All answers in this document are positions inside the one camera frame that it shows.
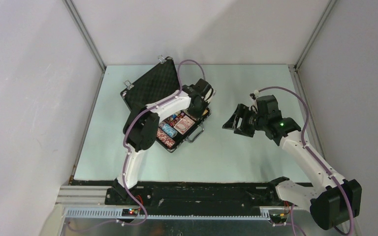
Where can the red white chip row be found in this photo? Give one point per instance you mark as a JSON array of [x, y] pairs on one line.
[[165, 139]]

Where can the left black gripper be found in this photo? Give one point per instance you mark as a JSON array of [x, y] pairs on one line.
[[199, 114]]

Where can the black poker set case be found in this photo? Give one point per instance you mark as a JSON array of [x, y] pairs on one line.
[[157, 82]]

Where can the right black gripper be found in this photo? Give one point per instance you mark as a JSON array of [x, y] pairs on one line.
[[233, 122]]

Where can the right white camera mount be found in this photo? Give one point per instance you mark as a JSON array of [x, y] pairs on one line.
[[253, 96]]

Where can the light blue chip stack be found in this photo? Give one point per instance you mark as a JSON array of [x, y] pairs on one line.
[[167, 129]]

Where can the red dice in case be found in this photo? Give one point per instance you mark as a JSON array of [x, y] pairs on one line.
[[173, 119]]

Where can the red playing card deck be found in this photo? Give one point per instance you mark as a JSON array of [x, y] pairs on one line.
[[184, 124]]

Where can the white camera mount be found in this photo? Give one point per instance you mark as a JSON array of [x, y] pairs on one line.
[[253, 96], [209, 95]]

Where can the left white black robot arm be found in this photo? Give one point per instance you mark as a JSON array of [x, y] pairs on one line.
[[141, 130]]

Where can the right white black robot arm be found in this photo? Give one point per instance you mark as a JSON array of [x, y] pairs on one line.
[[331, 200]]

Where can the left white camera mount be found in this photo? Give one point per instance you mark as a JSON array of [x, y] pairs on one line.
[[209, 95]]

